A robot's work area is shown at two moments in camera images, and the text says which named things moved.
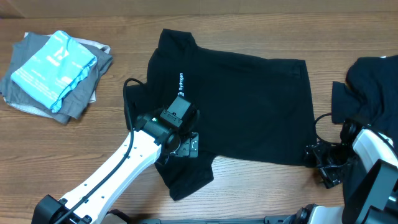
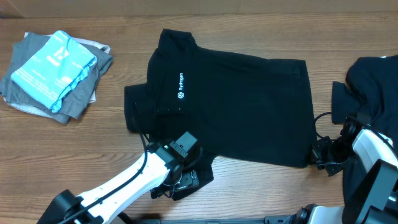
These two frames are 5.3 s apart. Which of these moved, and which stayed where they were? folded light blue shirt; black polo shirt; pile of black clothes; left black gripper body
Moved: left black gripper body
Stayed: black polo shirt; pile of black clothes; folded light blue shirt
